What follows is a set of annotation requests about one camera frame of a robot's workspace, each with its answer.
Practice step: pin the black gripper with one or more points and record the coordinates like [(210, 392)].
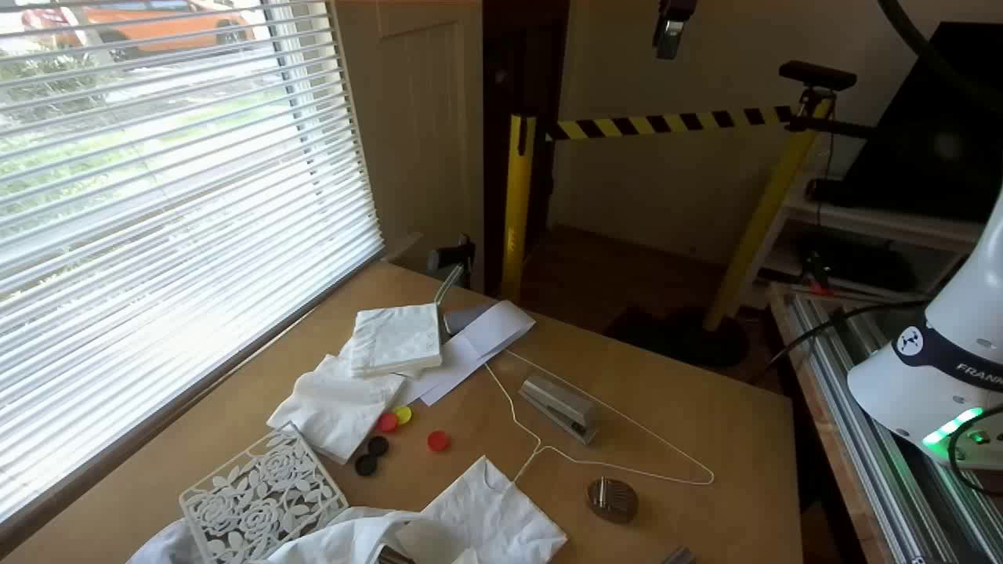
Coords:
[(675, 25)]

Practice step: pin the orange bottle cap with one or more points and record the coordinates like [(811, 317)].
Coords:
[(441, 441), (390, 425)]

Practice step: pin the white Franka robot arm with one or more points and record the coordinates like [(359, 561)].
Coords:
[(974, 302)]

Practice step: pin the aluminium rail robot base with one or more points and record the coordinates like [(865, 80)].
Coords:
[(877, 471)]

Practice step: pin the black yellow caution tape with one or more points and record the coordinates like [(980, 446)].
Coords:
[(667, 124)]

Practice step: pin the black monitor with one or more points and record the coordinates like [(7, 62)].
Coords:
[(928, 137)]

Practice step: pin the white shelf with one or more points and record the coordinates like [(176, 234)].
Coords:
[(887, 221)]

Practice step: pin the black device under shelf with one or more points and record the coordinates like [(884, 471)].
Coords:
[(855, 261)]

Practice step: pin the black stanchion base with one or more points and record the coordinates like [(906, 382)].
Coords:
[(677, 336)]

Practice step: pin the white folded paper sheet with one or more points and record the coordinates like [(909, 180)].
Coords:
[(486, 336)]

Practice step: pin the gray stapler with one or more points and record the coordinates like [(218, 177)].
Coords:
[(559, 407)]

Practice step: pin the folded white paper napkin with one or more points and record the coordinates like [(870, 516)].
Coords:
[(395, 339)]

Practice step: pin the yellow bottle cap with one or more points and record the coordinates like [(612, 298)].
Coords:
[(406, 412)]

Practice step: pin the round brown puck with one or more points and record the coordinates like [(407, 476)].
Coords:
[(612, 502)]

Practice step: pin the wooden table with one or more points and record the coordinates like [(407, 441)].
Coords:
[(710, 520)]

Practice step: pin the white textured cloth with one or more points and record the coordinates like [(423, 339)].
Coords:
[(332, 409)]

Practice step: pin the black bottle cap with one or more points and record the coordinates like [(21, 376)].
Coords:
[(376, 446), (364, 464)]

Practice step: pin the white hemmed square cloth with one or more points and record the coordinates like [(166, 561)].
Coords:
[(490, 517)]

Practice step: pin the white window blinds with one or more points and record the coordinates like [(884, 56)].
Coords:
[(157, 208)]

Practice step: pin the crumpled white cloth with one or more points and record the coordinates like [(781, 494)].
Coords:
[(332, 538)]

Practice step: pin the white perforated plastic tray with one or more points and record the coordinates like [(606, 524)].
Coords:
[(261, 502)]

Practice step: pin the black camera on post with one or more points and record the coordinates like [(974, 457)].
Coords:
[(815, 77)]

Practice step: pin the tilted yellow stanchion post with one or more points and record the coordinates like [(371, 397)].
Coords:
[(764, 221)]

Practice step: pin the upright yellow stanchion post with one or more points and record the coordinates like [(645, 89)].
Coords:
[(517, 208)]

